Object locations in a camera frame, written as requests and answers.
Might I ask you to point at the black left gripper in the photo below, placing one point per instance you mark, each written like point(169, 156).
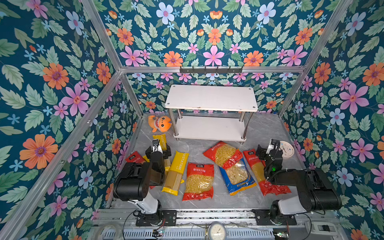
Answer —
point(157, 151)

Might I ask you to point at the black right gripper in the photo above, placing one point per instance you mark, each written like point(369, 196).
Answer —
point(270, 152)

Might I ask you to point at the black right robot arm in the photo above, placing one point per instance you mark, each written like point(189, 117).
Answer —
point(315, 191)

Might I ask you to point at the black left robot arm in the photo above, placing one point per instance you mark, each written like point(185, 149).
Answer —
point(138, 175)

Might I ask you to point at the blue pasta bag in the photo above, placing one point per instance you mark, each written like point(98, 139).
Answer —
point(237, 178)

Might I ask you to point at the white two-tier shelf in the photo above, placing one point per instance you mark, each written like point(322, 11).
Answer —
point(210, 98)

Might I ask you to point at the round white clock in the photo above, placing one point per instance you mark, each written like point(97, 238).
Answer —
point(287, 150)

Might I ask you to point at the yellow spaghetti box back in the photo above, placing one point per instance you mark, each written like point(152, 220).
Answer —
point(163, 140)

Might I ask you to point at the yellow spaghetti box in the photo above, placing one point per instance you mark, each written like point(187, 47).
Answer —
point(175, 174)
point(163, 140)

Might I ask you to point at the orange plush toy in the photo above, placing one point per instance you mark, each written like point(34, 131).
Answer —
point(161, 124)

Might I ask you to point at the yellow spaghetti box front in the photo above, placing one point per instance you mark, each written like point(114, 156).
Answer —
point(175, 174)

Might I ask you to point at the red macaroni bag upper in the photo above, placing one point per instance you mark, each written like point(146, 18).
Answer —
point(224, 155)

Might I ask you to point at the red macaroni bag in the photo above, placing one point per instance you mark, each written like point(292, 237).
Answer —
point(199, 183)
point(224, 155)

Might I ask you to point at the red macaroni bag front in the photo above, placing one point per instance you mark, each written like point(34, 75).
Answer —
point(199, 183)

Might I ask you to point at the grey control box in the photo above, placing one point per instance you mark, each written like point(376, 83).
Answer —
point(321, 229)

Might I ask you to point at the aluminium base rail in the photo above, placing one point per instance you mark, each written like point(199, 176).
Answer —
point(193, 224)

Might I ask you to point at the round gauge front rail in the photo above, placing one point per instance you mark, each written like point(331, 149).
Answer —
point(217, 231)

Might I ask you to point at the black hook rail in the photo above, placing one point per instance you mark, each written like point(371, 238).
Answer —
point(211, 70)

